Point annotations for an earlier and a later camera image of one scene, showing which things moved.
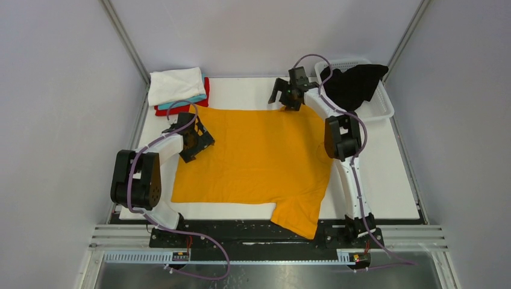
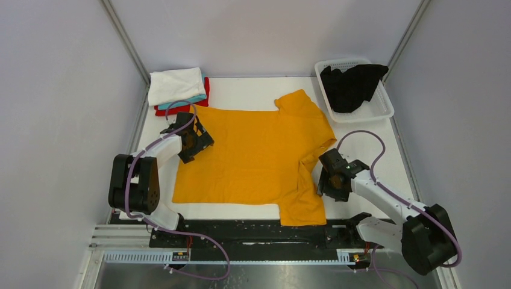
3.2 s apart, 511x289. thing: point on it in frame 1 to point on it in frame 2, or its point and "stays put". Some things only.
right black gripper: x=285 y=94 to x=325 y=180
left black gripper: x=203 y=141 stays put
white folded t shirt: x=173 y=85 stays put
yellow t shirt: x=276 y=157 stays put
